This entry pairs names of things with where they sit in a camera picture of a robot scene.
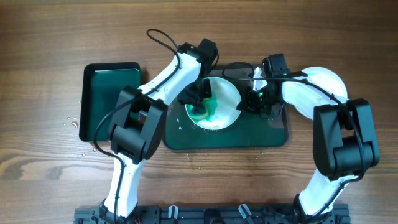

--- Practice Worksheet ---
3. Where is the black water tray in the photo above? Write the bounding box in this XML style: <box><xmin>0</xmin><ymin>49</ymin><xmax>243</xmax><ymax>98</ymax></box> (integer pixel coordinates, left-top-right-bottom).
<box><xmin>79</xmin><ymin>62</ymin><xmax>141</xmax><ymax>142</ymax></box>

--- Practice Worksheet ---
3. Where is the green yellow sponge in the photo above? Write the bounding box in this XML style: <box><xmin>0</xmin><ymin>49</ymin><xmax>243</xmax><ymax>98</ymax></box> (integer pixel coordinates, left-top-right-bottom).
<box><xmin>187</xmin><ymin>98</ymin><xmax>218</xmax><ymax>121</ymax></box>

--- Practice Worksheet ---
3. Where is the dark grey serving tray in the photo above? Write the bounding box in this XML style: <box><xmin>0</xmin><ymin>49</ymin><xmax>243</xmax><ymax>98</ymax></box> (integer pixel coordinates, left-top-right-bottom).
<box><xmin>163</xmin><ymin>65</ymin><xmax>289</xmax><ymax>152</ymax></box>

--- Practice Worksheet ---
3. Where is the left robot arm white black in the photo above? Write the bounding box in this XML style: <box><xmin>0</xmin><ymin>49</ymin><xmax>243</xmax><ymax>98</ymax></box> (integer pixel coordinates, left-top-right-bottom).
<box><xmin>99</xmin><ymin>39</ymin><xmax>218</xmax><ymax>223</ymax></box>

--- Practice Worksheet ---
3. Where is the white plate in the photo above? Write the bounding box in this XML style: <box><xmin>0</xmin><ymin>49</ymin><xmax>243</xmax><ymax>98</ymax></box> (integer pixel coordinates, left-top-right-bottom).
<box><xmin>185</xmin><ymin>77</ymin><xmax>241</xmax><ymax>131</ymax></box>
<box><xmin>282</xmin><ymin>67</ymin><xmax>349</xmax><ymax>120</ymax></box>

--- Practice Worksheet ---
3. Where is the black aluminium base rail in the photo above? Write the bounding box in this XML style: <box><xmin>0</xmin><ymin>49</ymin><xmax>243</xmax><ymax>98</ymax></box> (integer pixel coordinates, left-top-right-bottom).
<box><xmin>73</xmin><ymin>204</ymin><xmax>351</xmax><ymax>224</ymax></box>

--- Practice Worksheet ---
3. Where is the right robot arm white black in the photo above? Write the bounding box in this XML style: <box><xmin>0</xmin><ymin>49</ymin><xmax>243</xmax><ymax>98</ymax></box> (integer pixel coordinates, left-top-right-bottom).
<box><xmin>237</xmin><ymin>72</ymin><xmax>379</xmax><ymax>223</ymax></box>

